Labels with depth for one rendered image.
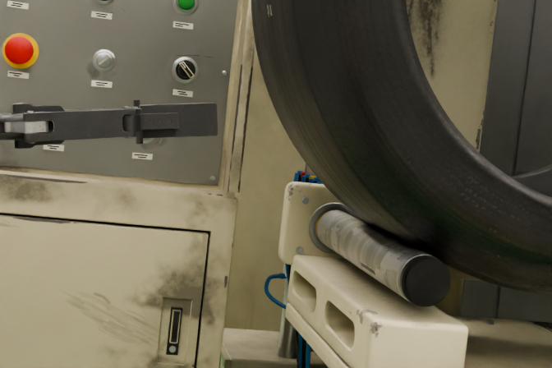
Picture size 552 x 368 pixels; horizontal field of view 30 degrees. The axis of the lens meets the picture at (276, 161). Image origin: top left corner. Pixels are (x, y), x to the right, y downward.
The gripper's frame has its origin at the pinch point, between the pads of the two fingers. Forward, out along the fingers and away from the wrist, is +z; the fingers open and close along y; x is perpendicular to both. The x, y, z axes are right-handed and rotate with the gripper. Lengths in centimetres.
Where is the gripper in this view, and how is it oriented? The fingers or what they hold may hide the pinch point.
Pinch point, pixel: (177, 120)
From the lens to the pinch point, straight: 94.6
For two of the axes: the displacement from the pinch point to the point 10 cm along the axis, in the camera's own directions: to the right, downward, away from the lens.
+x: 0.3, 10.0, 0.8
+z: 9.8, -0.4, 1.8
